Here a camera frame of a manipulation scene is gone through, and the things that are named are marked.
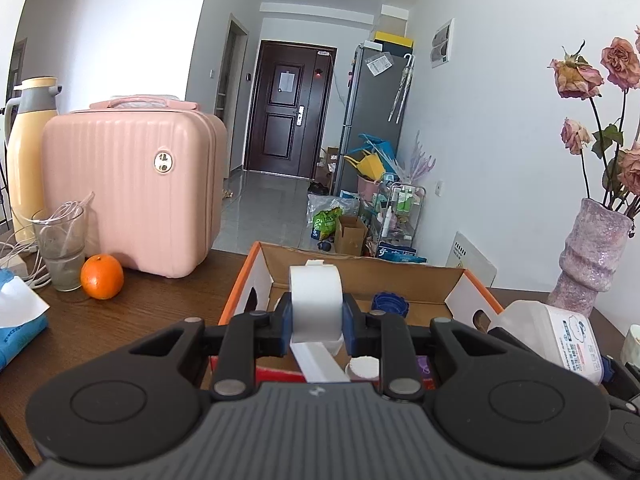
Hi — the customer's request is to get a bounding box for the white medicine bottle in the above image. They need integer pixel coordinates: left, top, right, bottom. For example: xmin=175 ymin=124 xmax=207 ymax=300
xmin=489 ymin=300 xmax=604 ymax=385

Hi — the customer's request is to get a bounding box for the grey refrigerator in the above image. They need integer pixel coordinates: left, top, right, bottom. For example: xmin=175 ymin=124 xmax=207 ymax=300
xmin=333 ymin=44 xmax=406 ymax=195

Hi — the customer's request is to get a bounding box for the dark brown entrance door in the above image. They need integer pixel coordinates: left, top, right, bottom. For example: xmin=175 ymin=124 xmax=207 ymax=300
xmin=244 ymin=40 xmax=337 ymax=179

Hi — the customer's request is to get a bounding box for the orange red cardboard box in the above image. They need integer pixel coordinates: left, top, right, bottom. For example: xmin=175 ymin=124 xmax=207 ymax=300
xmin=208 ymin=239 xmax=506 ymax=391

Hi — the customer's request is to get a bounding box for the blue ribbed bottle cap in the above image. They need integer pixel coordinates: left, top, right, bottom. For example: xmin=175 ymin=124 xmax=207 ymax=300
xmin=370 ymin=292 xmax=410 ymax=318

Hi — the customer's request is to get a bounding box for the yellow thermos jug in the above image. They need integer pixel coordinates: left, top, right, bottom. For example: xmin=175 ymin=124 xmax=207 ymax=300
xmin=4 ymin=76 xmax=62 ymax=244

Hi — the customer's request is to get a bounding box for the white ribbed round cap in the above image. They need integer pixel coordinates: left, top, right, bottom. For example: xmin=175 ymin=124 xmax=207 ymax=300
xmin=344 ymin=356 xmax=380 ymax=382

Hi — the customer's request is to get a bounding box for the green plastic bag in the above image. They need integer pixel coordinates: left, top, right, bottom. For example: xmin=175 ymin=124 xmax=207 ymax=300
xmin=310 ymin=206 xmax=343 ymax=242

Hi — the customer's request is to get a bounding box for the orange fruit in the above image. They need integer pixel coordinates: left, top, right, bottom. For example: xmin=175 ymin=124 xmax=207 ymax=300
xmin=80 ymin=254 xmax=125 ymax=300

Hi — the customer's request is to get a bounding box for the purple textured vase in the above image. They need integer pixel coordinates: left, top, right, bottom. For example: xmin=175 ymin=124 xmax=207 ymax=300
xmin=548 ymin=198 xmax=634 ymax=318

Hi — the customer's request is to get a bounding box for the white tape roll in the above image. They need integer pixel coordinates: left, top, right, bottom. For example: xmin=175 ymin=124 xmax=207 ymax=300
xmin=290 ymin=260 xmax=350 ymax=382

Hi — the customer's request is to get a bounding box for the clear glass cup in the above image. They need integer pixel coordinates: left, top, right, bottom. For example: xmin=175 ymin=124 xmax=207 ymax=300
xmin=32 ymin=202 xmax=88 ymax=292

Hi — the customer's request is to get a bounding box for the dried pink rose bouquet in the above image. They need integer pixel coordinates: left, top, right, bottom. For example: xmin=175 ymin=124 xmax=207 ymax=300
xmin=548 ymin=36 xmax=639 ymax=220

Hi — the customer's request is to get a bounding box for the yellow box on refrigerator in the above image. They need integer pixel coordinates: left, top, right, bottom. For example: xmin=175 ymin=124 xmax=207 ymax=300
xmin=373 ymin=32 xmax=414 ymax=52

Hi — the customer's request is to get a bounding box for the white cable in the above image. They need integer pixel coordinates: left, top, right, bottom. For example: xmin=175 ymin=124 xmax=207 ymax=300
xmin=0 ymin=190 xmax=97 ymax=291

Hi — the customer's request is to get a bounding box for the purple ribbed cap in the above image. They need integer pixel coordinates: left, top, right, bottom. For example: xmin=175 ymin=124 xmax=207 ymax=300
xmin=416 ymin=356 xmax=433 ymax=382

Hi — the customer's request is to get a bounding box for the red white lint brush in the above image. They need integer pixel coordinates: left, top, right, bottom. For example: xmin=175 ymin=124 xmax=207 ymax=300
xmin=256 ymin=366 xmax=306 ymax=384

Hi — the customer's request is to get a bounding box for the small brown cardboard box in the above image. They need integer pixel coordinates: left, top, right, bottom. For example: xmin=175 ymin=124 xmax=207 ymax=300
xmin=334 ymin=216 xmax=368 ymax=257

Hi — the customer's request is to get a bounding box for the blue tissue pack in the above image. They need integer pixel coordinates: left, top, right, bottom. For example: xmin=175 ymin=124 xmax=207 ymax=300
xmin=0 ymin=269 xmax=49 ymax=370

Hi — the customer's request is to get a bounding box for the metal trolley rack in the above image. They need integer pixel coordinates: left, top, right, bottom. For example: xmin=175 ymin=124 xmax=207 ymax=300
xmin=373 ymin=182 xmax=426 ymax=247

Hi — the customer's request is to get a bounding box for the pink hard suitcase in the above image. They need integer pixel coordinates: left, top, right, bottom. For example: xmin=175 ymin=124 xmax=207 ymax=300
xmin=41 ymin=96 xmax=227 ymax=278

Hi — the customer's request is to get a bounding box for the white umbrella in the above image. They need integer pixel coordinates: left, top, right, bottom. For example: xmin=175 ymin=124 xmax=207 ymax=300
xmin=387 ymin=53 xmax=414 ymax=125

